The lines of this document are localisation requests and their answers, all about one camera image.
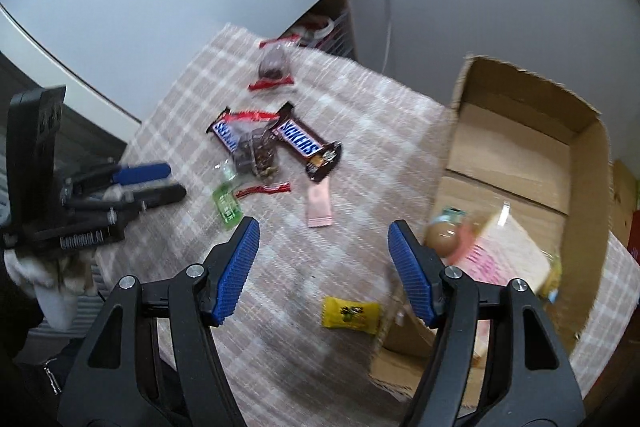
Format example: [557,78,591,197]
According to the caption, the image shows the brown chocolate bar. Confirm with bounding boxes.
[270,102,333,160]
[208,107,246,152]

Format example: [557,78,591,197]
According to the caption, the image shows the dark brown snack packet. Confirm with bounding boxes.
[306,141,343,182]

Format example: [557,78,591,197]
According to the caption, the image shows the grey striped cloth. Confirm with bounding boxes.
[30,292,103,338]

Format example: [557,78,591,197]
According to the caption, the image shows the cardboard box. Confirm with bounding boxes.
[367,54,613,408]

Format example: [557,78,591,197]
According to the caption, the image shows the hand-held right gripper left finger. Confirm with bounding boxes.
[57,216,261,427]

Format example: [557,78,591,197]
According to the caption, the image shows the pink snack packet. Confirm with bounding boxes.
[306,179,333,228]

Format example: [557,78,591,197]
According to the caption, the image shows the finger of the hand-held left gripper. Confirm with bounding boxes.
[60,163,172,196]
[67,184,187,220]

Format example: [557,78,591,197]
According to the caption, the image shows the plastic storage basket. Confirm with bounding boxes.
[292,0,356,58]

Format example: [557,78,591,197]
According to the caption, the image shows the yellow candy packet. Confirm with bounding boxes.
[321,296,382,335]

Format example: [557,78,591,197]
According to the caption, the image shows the green candy packet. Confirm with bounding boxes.
[211,184,243,228]

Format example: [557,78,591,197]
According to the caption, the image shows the bread packet pink label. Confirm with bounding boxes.
[452,202,563,303]

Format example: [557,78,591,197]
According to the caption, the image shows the clear nut packet red ends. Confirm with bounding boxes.
[227,109,292,198]

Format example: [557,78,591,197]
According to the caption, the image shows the white wardrobe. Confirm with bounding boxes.
[0,0,351,128]

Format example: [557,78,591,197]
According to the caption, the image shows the person's left hand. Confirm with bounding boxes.
[2,249,101,332]

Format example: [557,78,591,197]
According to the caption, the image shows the checked tablecloth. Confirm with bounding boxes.
[92,23,640,427]

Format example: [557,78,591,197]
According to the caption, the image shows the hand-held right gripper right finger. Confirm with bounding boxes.
[387,219,586,427]

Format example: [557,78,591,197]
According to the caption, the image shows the clear date packet red ends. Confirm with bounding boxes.
[248,34,301,92]

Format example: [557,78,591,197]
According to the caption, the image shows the red white round container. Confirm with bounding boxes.
[296,17,337,38]

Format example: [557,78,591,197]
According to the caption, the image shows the person's dark clothing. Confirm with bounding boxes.
[0,277,101,427]

